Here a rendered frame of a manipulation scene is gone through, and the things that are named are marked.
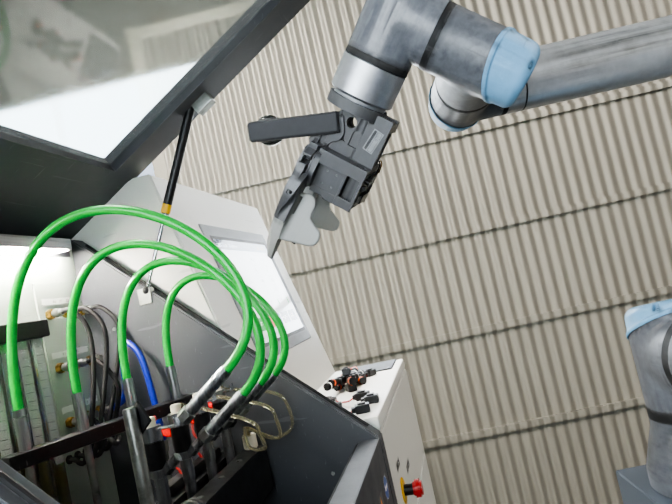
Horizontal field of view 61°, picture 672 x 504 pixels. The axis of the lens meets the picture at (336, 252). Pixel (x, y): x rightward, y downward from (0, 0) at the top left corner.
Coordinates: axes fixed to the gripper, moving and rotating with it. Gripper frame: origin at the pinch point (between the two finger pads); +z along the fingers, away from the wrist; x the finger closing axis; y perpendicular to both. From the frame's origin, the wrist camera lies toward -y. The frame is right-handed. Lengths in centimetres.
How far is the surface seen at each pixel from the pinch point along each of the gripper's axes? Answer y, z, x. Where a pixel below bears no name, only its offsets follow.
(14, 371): -27.0, 35.5, -7.2
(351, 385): 15, 48, 56
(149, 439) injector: -3.8, 32.1, -7.5
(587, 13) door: 26, -72, 240
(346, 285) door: -11, 78, 177
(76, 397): -20.2, 40.0, -0.7
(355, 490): 24.1, 28.1, 0.8
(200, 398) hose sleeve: -0.3, 24.1, -4.6
